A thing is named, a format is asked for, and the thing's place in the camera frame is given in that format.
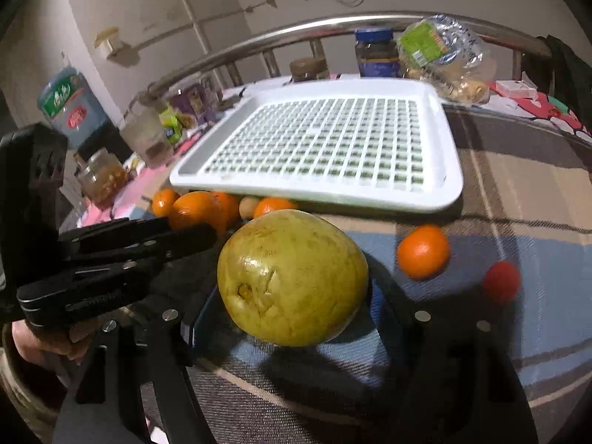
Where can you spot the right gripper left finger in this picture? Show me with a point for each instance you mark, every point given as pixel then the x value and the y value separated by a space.
pixel 204 325

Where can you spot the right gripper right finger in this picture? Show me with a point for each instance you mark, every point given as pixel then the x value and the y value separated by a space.
pixel 448 381

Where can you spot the large red tomato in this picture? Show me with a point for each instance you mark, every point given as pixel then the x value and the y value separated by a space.
pixel 502 282

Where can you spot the large yellow-green pear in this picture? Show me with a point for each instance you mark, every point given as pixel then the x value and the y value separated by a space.
pixel 292 279

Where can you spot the small orange mandarin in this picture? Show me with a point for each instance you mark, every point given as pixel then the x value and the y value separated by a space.
pixel 266 205
pixel 423 253

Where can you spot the large orange mandarin front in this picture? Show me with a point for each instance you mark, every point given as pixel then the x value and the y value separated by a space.
pixel 229 206

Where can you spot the brown kiwi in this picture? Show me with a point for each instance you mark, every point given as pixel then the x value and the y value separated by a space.
pixel 247 207

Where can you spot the person's left hand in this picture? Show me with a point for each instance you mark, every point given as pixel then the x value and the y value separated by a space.
pixel 35 347

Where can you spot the glass jar with pickles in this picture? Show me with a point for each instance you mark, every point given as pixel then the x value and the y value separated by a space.
pixel 102 179

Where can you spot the blue plaid blanket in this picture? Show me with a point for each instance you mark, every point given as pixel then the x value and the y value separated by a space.
pixel 527 200

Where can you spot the clear plastic cup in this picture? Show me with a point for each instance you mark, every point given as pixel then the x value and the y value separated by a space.
pixel 143 132

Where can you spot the white perforated plastic tray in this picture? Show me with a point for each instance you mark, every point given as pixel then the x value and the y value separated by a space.
pixel 379 143

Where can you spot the purple snack package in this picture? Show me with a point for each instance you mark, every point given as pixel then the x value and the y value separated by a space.
pixel 194 104

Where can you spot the brown lid jar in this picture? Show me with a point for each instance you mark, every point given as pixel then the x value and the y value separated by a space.
pixel 309 69

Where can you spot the white small box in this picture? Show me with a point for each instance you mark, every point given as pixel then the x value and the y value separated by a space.
pixel 516 89

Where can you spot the black bag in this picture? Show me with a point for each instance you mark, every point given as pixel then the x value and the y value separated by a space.
pixel 568 75

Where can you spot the plastic bag green label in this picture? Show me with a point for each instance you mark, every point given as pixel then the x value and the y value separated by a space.
pixel 445 53

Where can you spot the blue lid dark jar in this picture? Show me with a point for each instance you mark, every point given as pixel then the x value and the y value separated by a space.
pixel 376 52

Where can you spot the metal bed rail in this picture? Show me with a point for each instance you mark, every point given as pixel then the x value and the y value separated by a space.
pixel 316 30

